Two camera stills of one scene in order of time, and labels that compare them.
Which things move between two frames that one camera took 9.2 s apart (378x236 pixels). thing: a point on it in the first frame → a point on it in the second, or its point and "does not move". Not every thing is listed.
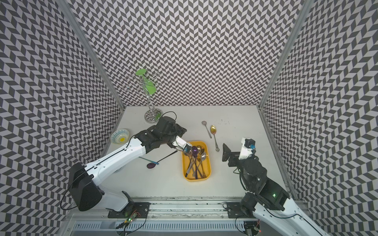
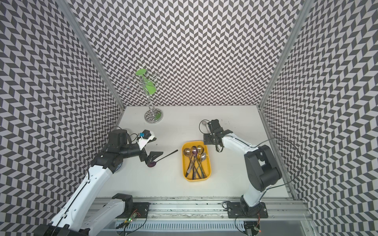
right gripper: (234, 156) → (206, 139)
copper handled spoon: (190, 166) → (187, 152)
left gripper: (179, 130) → (149, 158)
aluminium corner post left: (90, 49) does not move
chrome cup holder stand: (145, 83) does not move
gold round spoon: (199, 151) does not move
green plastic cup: (150, 86) does not move
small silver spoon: (204, 123) does not move
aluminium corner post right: (296, 27) does not move
